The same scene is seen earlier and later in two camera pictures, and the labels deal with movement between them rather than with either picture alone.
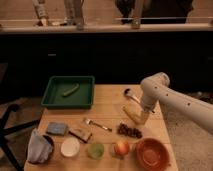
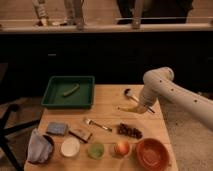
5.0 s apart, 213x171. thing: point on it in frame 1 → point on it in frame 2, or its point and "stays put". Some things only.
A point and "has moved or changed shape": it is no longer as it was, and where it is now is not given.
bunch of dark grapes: (131, 131) stays put
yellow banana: (134, 111) has moved or changed shape
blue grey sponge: (57, 128) stays put
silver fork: (98, 125) stays put
